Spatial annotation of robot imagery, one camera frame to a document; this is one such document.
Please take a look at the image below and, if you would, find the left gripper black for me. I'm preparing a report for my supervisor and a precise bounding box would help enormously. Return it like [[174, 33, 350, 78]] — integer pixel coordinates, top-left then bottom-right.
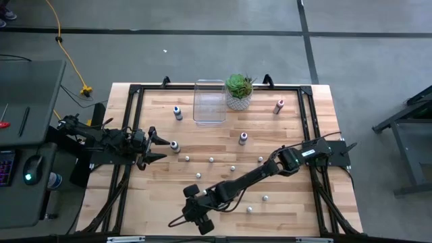
[[130, 126, 171, 171]]

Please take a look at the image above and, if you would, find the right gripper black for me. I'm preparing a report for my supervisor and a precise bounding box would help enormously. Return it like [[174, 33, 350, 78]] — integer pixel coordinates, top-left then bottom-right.
[[182, 184, 222, 236]]

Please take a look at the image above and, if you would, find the clear plastic container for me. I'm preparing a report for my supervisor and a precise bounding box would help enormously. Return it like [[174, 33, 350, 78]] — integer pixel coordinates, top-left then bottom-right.
[[192, 79, 227, 124]]

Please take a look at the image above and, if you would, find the large pink-capped colouring bottle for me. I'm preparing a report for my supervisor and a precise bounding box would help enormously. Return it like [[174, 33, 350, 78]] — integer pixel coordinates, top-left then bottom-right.
[[272, 99, 286, 115]]

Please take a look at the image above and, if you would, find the succulent in patterned pot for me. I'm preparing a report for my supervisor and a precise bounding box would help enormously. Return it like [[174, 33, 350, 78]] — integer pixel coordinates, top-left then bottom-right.
[[225, 73, 254, 111]]

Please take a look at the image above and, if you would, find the white and blue bottle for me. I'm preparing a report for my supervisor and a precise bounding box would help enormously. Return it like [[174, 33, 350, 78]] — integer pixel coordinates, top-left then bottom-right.
[[47, 171, 63, 190]]

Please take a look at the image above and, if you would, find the black computer mouse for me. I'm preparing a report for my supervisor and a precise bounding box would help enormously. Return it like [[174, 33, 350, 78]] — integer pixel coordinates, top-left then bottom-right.
[[22, 155, 44, 186]]

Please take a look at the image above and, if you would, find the black pen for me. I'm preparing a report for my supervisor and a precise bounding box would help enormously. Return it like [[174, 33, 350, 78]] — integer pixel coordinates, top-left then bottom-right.
[[18, 106, 30, 138]]

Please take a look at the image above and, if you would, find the dark grey desk top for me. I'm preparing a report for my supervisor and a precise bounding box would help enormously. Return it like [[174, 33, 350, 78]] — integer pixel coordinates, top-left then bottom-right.
[[0, 59, 67, 146]]

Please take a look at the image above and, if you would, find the dark grey keyboard shelf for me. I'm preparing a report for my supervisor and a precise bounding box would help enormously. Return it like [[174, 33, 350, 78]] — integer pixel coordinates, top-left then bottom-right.
[[0, 142, 58, 230]]

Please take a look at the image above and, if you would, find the backlit black keyboard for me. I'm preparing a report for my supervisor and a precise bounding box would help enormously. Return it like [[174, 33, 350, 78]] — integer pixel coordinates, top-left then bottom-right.
[[0, 151, 16, 187]]

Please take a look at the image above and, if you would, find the black metal side table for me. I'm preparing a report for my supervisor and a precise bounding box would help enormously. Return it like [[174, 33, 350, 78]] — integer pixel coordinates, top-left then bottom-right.
[[372, 84, 432, 197]]

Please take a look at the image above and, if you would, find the dark gripper cable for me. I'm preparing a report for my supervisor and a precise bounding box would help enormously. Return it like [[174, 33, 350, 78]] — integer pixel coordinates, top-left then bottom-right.
[[167, 214, 190, 227]]

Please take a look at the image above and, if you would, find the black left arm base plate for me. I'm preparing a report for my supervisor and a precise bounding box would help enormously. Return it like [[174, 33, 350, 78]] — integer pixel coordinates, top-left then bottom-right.
[[88, 148, 136, 167]]

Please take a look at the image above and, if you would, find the silver metal bracket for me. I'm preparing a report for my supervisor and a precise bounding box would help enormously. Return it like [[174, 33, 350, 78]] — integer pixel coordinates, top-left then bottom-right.
[[107, 236, 146, 243], [296, 237, 334, 243]]

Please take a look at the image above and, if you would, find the yellow extension cable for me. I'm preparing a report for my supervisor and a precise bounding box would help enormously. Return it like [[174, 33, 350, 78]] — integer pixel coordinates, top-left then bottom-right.
[[45, 0, 94, 126]]

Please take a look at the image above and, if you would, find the black power cable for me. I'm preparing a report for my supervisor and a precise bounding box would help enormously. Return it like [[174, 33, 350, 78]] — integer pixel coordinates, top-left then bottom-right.
[[60, 84, 109, 109]]

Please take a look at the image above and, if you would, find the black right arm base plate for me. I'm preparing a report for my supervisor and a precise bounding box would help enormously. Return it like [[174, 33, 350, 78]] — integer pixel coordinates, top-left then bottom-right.
[[303, 140, 358, 169]]

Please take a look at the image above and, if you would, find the red-handled screwdriver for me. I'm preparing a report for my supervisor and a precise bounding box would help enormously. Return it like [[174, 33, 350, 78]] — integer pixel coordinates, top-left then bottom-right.
[[0, 103, 11, 130]]

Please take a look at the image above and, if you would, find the thin black floor cable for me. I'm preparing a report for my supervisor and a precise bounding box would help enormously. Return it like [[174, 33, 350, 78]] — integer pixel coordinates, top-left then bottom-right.
[[0, 53, 33, 63]]

